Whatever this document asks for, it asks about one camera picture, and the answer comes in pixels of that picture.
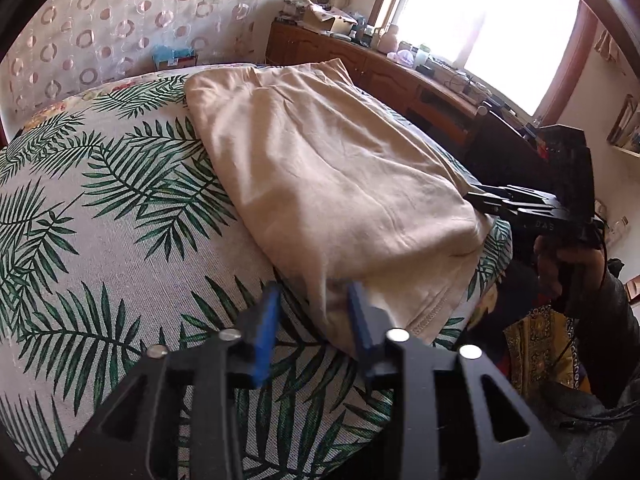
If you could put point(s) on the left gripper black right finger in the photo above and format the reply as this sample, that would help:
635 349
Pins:
377 354

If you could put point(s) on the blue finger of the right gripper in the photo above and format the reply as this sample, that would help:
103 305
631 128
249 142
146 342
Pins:
501 206
495 190

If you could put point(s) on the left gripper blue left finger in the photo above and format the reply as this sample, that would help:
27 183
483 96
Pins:
258 326

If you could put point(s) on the beige t-shirt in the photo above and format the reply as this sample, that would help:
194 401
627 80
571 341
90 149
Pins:
334 189

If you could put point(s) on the person's right hand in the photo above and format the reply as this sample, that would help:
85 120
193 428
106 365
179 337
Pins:
568 272

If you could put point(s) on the wooden sideboard cabinet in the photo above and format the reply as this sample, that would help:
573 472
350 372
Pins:
425 102

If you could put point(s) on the yellow patterned cloth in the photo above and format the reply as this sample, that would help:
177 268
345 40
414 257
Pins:
542 349

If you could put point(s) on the palm leaf print bedsheet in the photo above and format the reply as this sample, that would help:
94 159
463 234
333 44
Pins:
116 234

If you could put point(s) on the pink bottle on sideboard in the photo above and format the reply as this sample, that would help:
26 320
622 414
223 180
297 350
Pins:
389 40

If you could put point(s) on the cardboard box on sideboard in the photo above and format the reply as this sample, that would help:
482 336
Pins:
333 20

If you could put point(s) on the blue item cardboard box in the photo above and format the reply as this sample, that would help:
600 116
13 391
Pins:
167 58

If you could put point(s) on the floral blanket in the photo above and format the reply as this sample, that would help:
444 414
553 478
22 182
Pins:
75 95

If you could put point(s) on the sheer circle pattern curtain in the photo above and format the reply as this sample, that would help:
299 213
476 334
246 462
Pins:
69 46

